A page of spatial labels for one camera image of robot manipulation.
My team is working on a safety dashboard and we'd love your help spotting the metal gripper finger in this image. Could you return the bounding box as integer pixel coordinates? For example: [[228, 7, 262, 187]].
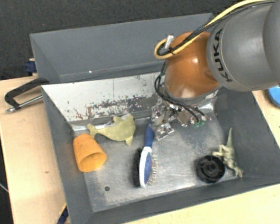
[[153, 121, 176, 142], [151, 103, 172, 124]]

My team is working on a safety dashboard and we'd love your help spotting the grey metal bin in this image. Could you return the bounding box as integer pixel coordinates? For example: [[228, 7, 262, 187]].
[[29, 0, 280, 224]]

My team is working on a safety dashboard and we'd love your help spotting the blue and white hairbrush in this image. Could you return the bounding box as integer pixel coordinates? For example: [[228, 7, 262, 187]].
[[123, 121, 165, 190]]

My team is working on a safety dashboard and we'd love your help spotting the yellow-green toy dolphin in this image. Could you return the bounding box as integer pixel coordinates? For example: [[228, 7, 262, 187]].
[[85, 112, 140, 153]]

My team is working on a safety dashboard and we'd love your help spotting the black round ribbed lid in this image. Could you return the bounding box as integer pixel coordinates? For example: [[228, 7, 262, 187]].
[[194, 152, 228, 186]]

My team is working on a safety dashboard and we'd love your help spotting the pale green toy dinosaur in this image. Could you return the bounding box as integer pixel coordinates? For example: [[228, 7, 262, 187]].
[[207, 126, 245, 183]]

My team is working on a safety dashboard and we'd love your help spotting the orange plastic cup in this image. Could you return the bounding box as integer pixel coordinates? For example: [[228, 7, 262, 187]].
[[71, 130, 110, 174]]

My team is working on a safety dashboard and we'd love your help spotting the blue round disc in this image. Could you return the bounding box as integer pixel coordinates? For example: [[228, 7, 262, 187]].
[[267, 85, 280, 112]]

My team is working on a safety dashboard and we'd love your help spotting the pale wood flat board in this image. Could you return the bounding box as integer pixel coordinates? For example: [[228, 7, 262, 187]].
[[0, 73, 71, 224]]

